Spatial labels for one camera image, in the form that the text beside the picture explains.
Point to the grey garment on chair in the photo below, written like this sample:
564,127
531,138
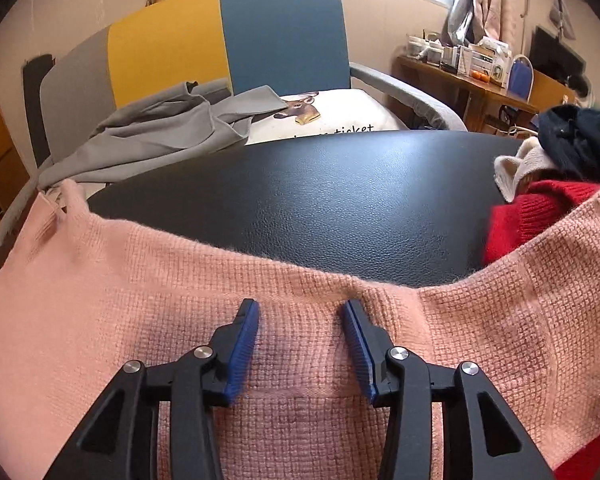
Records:
183,122

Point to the blue folding chair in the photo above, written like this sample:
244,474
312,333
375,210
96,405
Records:
520,77

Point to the black rolled mat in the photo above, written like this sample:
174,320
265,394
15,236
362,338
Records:
33,73

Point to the dark navy garment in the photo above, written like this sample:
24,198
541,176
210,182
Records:
570,136

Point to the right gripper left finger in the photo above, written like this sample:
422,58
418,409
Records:
117,438

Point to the black monitor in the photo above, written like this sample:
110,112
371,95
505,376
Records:
551,57

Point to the grey yellow blue chair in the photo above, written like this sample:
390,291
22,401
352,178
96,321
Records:
291,46

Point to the red knit sweater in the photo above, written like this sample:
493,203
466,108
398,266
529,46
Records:
531,213

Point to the white printed cushion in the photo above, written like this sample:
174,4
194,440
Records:
324,112

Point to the pink knit sweater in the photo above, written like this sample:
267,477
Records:
80,295

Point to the wooden side desk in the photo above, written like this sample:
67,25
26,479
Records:
482,106

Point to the cream knit garment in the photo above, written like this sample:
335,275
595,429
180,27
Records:
514,173

